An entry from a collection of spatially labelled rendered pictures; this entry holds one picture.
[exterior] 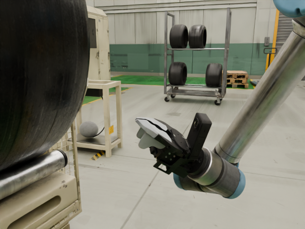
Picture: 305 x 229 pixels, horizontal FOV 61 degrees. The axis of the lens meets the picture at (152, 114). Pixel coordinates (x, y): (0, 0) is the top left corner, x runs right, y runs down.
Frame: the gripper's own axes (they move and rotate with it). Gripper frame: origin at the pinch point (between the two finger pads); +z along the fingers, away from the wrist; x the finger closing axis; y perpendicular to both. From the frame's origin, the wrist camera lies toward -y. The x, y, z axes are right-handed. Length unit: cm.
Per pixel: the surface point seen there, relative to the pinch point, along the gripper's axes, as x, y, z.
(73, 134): 58, 53, -10
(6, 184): -10.8, 19.8, 17.0
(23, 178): -8.5, 19.5, 14.7
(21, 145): -11.3, 9.9, 19.1
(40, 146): -7.4, 11.7, 15.7
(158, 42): 1050, 120, -375
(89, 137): 199, 147, -76
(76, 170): 52, 67, -21
